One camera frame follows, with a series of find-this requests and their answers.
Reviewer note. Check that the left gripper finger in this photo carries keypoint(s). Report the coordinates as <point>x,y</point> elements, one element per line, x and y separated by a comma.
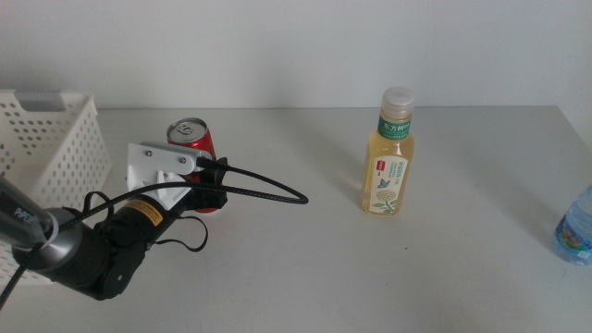
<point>218,176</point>

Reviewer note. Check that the red soda can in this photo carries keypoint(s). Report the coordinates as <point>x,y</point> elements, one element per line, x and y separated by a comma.
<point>189,131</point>

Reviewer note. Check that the yellow tea bottle green label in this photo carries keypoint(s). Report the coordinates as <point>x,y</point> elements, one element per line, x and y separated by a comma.
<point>387,152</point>

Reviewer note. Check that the small water bottle blue cap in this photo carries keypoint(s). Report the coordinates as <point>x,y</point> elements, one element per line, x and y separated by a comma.
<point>575,226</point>

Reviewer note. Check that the left robot arm black grey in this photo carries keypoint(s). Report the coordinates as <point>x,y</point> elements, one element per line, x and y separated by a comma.
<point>83,263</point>

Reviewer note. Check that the white perforated plastic basket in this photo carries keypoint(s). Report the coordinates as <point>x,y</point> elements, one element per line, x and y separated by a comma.
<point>60,139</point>

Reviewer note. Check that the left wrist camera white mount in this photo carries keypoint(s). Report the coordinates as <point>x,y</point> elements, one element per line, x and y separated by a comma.
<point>157,159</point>

